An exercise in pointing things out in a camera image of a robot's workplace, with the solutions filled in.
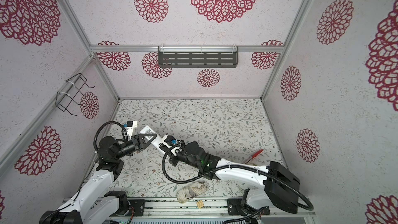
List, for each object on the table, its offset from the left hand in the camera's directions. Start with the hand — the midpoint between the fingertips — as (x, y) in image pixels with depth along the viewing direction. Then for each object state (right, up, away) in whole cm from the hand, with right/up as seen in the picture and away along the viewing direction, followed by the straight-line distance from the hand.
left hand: (156, 138), depth 72 cm
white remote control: (0, -1, -2) cm, 2 cm away
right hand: (+4, -1, -3) cm, 5 cm away
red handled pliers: (+53, -13, +19) cm, 57 cm away
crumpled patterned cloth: (+16, -26, +4) cm, 31 cm away
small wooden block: (+20, -32, +2) cm, 38 cm away
